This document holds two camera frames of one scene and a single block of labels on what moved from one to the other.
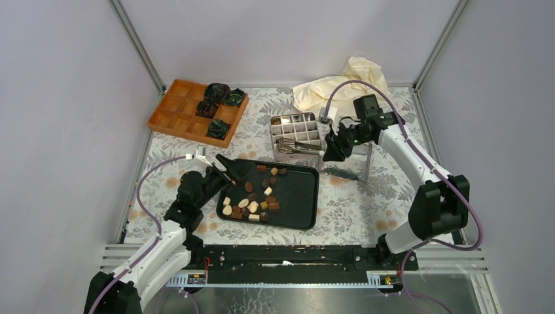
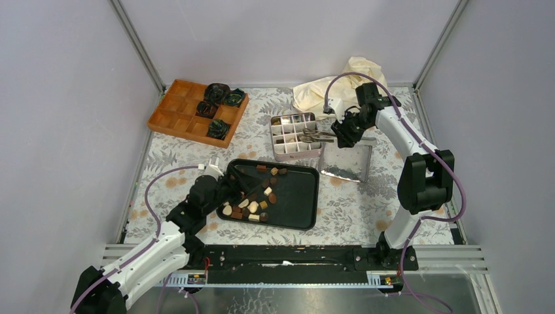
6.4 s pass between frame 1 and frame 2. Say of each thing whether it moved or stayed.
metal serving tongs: moved
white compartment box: stayed
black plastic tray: stayed
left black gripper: moved
